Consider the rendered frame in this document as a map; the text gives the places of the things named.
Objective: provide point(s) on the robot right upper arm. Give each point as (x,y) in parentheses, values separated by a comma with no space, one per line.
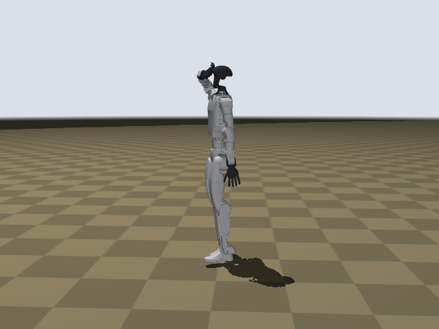
(209,91)

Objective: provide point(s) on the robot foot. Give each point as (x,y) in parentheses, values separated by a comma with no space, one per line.
(230,248)
(217,257)

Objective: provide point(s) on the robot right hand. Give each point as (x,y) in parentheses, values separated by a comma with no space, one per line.
(205,74)

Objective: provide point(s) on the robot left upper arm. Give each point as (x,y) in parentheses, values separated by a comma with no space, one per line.
(226,106)

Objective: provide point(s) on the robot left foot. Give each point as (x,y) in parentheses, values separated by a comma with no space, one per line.
(217,257)

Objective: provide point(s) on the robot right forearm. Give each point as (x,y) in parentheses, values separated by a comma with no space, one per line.
(206,83)

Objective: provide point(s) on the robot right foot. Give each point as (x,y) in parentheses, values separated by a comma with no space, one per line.
(230,248)

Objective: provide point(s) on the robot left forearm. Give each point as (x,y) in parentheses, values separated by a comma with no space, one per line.
(229,145)

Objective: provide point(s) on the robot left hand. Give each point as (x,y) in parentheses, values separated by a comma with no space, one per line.
(232,172)

